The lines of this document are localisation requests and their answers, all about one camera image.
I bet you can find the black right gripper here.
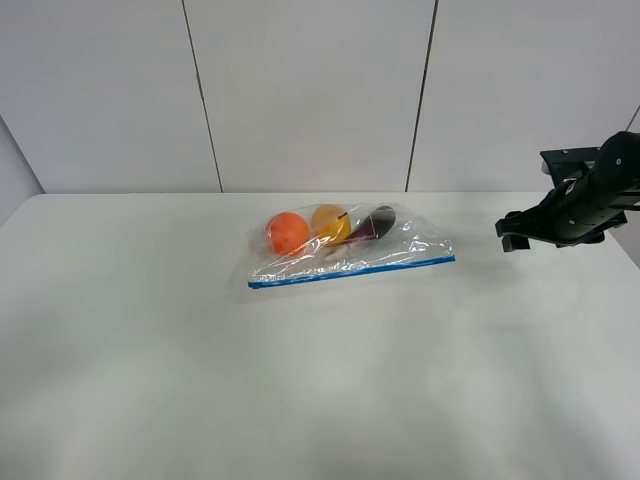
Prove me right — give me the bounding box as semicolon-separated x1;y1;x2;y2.
495;177;628;253

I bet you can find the clear zip bag blue seal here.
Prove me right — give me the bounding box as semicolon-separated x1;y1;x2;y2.
226;201;456;301

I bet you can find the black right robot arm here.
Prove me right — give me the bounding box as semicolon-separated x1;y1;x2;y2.
495;131;639;253

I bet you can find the dark purple eggplant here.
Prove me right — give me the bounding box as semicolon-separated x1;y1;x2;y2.
345;205;396;243

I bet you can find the yellow pear fruit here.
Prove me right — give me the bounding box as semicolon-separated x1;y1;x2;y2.
311;204;352;247

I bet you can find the orange fruit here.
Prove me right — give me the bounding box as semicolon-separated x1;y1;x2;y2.
265;212;311;256

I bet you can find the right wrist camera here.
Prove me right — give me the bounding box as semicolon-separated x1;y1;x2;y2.
540;147;600;187

